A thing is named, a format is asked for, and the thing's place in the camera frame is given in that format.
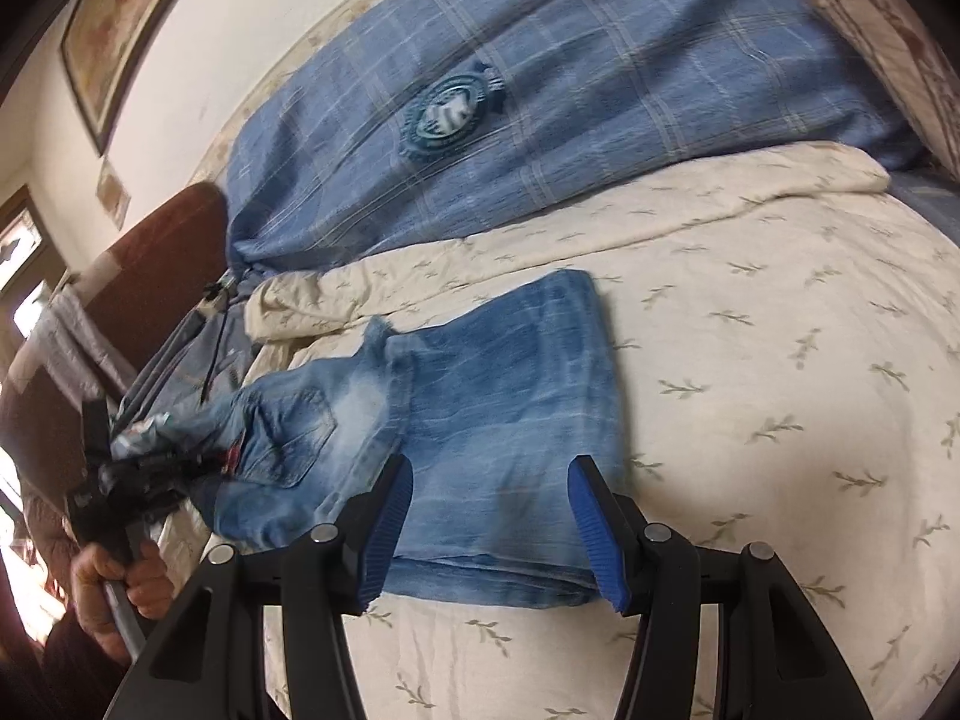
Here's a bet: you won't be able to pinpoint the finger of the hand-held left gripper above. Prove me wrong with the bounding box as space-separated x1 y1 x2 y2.
180 454 230 482

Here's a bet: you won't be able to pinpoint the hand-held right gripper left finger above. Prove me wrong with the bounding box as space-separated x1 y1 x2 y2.
101 454 415 720

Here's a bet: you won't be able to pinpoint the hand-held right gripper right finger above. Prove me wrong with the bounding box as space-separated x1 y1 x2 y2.
568 454 875 720

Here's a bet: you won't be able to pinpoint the blue denim pants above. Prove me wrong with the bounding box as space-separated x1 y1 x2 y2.
187 268 631 610

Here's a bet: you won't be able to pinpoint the person's left forearm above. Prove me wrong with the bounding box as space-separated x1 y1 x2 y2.
34 604 140 720

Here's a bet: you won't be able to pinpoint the person's left hand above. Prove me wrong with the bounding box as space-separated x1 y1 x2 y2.
71 538 175 665

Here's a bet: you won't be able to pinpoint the brown headboard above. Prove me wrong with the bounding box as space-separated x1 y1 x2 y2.
0 180 230 511

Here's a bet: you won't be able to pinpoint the cream leaf-print bed sheet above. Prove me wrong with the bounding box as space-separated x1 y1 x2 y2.
161 142 960 720

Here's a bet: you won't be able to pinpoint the window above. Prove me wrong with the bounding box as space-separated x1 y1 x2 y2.
0 187 68 350

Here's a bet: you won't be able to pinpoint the blue plaid crest pillow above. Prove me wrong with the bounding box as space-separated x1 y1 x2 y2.
225 0 923 278

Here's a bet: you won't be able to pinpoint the dark blue blanket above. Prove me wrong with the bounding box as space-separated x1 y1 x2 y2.
889 165 960 233

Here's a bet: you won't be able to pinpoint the beige quilted pillow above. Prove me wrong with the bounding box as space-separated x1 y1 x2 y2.
780 0 960 181

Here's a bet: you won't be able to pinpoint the small wall sticker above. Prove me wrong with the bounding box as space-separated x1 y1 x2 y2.
96 157 132 230

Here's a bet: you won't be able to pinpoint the framed wall picture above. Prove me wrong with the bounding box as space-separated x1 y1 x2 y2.
60 0 226 158

